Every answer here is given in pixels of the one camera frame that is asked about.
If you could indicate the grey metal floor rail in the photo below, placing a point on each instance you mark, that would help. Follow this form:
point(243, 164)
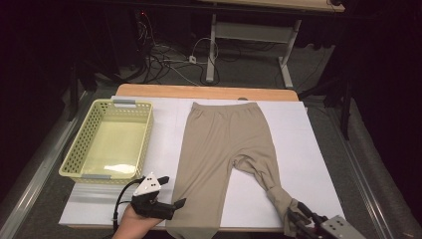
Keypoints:
point(33, 179)
point(361, 186)

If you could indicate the beige pants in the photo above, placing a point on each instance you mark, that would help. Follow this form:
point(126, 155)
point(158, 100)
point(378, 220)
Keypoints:
point(212, 149)

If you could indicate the white metal desk frame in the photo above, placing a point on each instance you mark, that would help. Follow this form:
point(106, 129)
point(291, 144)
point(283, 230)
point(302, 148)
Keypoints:
point(252, 32)

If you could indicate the person's left hand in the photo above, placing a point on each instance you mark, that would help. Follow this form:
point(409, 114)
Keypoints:
point(132, 225)

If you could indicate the light wooden desk top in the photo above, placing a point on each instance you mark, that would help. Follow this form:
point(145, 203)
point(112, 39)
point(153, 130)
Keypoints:
point(272, 4)

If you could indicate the pale yellow plastic basket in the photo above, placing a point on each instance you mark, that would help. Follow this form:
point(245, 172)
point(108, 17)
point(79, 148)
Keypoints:
point(112, 146)

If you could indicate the white power adapter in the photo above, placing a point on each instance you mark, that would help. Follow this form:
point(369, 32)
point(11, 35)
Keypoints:
point(192, 59)

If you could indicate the dark metal stand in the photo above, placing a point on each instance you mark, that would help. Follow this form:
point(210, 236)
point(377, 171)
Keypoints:
point(73, 99)
point(346, 113)

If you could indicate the white foam board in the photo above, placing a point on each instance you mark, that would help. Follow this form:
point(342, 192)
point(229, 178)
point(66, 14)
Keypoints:
point(298, 139)

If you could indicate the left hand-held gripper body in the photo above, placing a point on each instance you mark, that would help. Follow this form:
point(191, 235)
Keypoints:
point(151, 205)

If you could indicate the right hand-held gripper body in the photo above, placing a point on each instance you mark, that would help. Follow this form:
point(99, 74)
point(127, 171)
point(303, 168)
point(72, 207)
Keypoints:
point(338, 229)

